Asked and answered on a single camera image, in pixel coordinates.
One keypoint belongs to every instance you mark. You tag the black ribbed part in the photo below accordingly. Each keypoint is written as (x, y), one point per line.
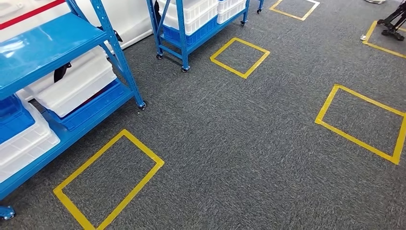
(111, 34)

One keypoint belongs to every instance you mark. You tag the blue plastic bin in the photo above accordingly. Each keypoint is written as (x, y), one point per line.
(16, 120)
(95, 111)
(199, 35)

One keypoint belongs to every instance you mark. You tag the blue steel shelf rack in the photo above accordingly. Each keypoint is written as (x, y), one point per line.
(47, 44)
(182, 31)

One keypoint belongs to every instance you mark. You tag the black tripod stand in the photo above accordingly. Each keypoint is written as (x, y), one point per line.
(391, 27)

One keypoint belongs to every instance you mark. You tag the white car with red stripe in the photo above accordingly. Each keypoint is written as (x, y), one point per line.
(133, 19)

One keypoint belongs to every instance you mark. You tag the red item in bin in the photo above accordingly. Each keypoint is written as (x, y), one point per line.
(95, 96)

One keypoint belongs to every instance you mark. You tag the small white block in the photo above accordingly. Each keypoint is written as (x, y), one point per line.
(363, 37)

